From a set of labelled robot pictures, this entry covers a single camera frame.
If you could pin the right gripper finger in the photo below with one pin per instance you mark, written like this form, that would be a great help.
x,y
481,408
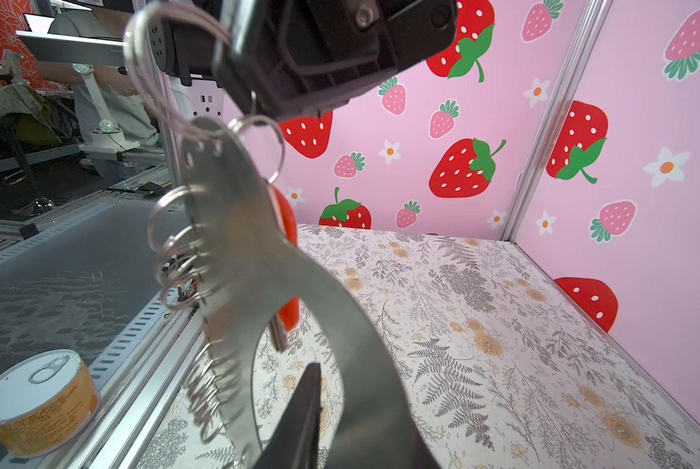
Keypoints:
x,y
295,442

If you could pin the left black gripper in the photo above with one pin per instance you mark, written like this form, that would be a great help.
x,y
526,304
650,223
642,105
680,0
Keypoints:
x,y
289,59

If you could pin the gold tin can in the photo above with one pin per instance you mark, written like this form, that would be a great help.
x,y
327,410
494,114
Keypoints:
x,y
44,401

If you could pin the aluminium extrusion rail frame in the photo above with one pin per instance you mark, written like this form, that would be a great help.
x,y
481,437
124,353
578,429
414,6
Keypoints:
x,y
86,283

